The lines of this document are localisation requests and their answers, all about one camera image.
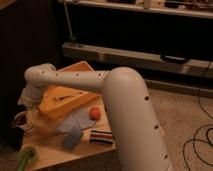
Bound green curved object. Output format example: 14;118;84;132
16;146;39;171

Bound wooden table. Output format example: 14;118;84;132
24;95;115;171

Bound dark grape bunch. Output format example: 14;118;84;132
15;114;27;126

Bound yellow plastic bin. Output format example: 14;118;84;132
38;60;102;121

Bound black floor cables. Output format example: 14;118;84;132
181;61;213;171

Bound thin metal pole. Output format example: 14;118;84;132
63;0;76;45

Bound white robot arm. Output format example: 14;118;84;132
18;64;173;171

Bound light blue cloth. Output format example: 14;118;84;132
55;108;95;133

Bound white paper cup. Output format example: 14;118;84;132
13;111;33;131

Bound upper white shelf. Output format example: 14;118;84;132
57;0;213;19

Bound striped folded cloth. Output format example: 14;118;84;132
89;130;114;145

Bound orange round fruit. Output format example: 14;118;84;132
89;107;101;120

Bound twig inside yellow bin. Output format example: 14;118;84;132
54;95;77;102

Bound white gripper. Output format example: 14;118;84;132
18;84;42;108

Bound blue sponge block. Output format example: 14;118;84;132
63;127;83;150

